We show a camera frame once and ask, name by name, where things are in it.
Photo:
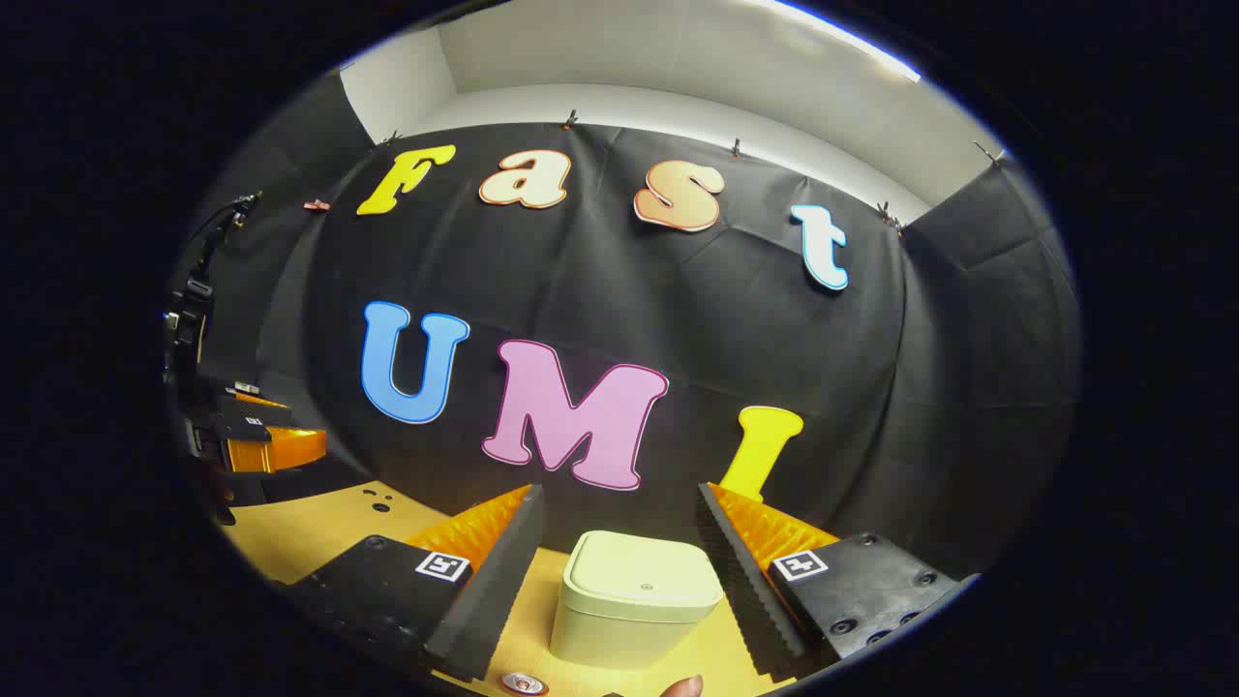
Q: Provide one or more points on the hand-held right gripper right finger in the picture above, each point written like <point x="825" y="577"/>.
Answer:
<point x="740" y="590"/>

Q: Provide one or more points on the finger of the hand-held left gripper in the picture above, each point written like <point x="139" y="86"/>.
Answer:
<point x="256" y="400"/>
<point x="244" y="431"/>

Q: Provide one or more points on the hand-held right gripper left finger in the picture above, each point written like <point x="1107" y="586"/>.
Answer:
<point x="503" y="590"/>

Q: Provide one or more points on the red pop can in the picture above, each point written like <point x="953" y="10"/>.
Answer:
<point x="523" y="684"/>

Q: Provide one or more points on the pale green desktop garbage bin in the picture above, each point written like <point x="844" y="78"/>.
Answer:
<point x="629" y="600"/>

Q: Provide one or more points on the wooden desktop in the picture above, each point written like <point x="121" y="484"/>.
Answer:
<point x="310" y="532"/>

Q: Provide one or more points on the black backdrop cloth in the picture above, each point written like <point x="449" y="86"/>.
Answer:
<point x="600" y="281"/>

